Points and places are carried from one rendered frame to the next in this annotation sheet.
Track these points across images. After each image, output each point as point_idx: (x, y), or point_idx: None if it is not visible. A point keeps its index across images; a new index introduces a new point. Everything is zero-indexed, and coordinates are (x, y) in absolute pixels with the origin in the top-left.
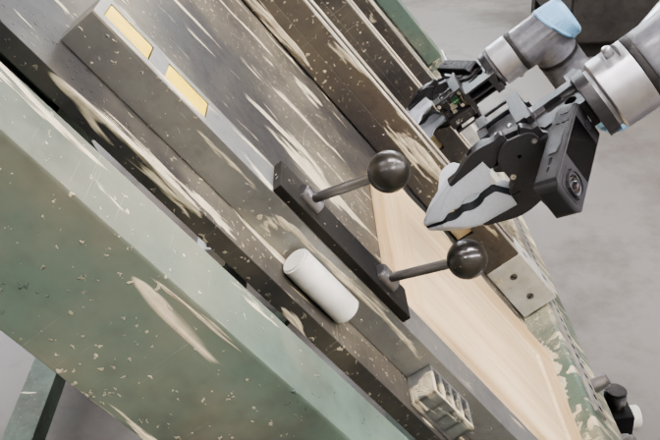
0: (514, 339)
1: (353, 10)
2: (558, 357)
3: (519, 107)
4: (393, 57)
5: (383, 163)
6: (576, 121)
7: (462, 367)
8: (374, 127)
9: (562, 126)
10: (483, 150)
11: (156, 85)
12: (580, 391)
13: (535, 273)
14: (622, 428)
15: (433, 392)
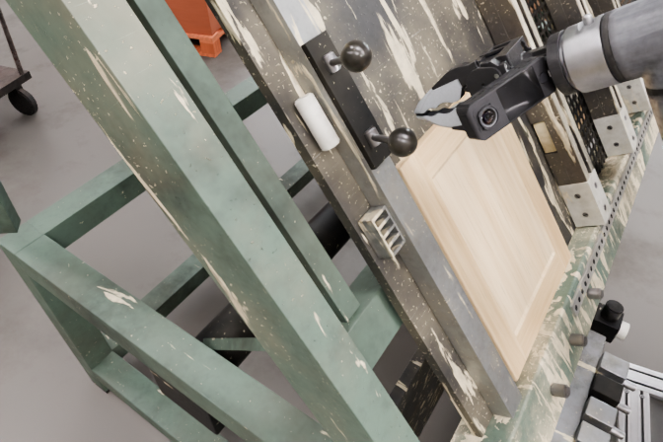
0: (534, 233)
1: None
2: (574, 261)
3: (509, 47)
4: (578, 6)
5: (347, 47)
6: (528, 70)
7: (416, 219)
8: None
9: (515, 70)
10: (458, 70)
11: None
12: (568, 289)
13: (595, 200)
14: (606, 331)
15: (370, 221)
